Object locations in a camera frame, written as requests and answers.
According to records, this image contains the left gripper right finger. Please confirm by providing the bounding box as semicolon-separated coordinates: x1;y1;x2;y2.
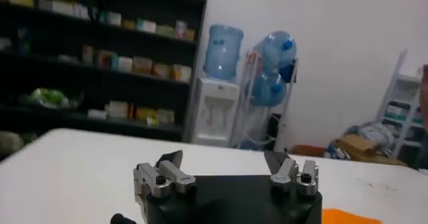
263;150;320;197

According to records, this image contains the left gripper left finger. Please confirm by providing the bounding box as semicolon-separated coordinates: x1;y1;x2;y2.
132;150;197;210

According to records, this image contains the orange t-shirt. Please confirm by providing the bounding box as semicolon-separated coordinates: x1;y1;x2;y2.
321;207;384;224

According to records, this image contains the large brown cardboard box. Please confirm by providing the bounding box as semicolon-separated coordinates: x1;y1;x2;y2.
289;144;327;158

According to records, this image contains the black stand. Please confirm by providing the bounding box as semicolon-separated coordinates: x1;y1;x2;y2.
267;113;284;151

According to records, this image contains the white water dispenser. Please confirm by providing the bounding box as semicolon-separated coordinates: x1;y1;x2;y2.
190;76;241;148

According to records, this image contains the blue water jug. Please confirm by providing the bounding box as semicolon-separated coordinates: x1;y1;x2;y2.
257;30;298;76
203;23;245;81
249;71;288;108

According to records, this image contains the white and red medicine box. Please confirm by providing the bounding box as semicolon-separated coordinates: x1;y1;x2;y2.
106;100;134;119

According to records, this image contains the flat white box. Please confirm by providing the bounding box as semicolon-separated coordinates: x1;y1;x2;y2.
87;108;108;120

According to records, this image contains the black shelving unit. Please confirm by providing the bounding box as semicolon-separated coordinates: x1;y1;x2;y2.
0;0;210;142

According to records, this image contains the white storage rack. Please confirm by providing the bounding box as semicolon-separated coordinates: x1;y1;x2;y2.
376;49;428;161

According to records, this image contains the dark bowl with green items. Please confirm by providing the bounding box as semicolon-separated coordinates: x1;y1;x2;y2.
19;87;84;109

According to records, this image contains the white wire jug rack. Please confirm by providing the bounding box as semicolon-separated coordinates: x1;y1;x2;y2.
230;49;300;151

